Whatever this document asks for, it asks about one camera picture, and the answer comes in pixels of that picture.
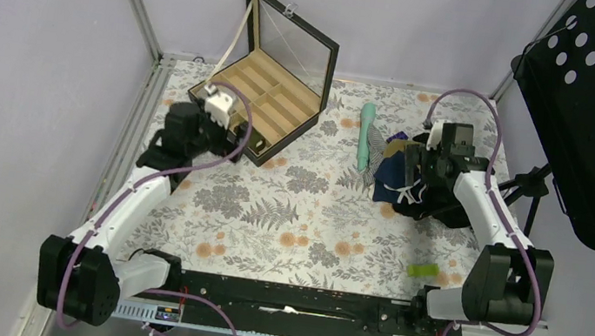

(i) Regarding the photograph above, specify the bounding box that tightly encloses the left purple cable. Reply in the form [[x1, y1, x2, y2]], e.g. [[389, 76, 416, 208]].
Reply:
[[51, 64, 276, 336]]

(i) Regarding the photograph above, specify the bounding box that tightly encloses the green small block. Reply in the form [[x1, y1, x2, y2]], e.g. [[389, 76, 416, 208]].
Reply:
[[406, 264, 440, 278]]

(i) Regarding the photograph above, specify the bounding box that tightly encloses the navy blue white-trimmed underwear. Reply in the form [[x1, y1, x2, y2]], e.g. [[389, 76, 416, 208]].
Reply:
[[371, 151, 426, 205]]

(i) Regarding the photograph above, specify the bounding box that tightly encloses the purple small cloth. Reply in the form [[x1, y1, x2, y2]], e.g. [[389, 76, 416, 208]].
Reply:
[[386, 131, 409, 143]]

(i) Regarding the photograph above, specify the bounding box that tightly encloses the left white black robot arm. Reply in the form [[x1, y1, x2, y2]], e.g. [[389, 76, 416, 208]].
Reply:
[[37, 102, 252, 329]]

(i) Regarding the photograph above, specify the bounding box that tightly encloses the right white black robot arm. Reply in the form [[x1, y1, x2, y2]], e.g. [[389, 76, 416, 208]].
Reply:
[[404, 143, 554, 336]]

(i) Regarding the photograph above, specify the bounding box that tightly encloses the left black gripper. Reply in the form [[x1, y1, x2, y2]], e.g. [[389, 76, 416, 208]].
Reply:
[[185, 97, 254, 165]]

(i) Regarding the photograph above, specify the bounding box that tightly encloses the black cloth pile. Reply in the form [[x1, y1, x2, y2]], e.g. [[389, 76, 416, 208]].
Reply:
[[392, 187, 471, 229]]

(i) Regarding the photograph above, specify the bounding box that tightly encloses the grey striped cloth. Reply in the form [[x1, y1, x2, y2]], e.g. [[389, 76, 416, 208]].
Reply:
[[362, 124, 388, 186]]

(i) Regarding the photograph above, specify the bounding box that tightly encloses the black tripod stand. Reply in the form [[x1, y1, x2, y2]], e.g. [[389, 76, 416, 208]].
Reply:
[[498, 164, 552, 237]]

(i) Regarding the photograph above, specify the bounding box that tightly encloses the black wooden compartment box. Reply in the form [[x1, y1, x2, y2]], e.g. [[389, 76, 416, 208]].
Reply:
[[188, 0, 340, 166]]

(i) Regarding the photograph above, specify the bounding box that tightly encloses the floral patterned table mat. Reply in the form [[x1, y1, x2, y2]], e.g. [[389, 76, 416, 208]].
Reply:
[[119, 81, 496, 299]]

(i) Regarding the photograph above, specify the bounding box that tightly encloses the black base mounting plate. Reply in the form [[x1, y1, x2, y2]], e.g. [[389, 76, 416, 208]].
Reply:
[[116, 270, 462, 336]]

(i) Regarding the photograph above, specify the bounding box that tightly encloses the tan beige cloth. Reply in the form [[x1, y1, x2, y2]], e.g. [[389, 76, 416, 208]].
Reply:
[[382, 139, 420, 158]]

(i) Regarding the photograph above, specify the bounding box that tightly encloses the mint green rolled cloth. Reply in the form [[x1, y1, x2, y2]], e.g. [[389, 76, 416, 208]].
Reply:
[[357, 102, 377, 171]]

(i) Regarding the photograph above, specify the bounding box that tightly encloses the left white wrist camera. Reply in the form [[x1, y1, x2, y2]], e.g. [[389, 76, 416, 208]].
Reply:
[[203, 91, 238, 129]]

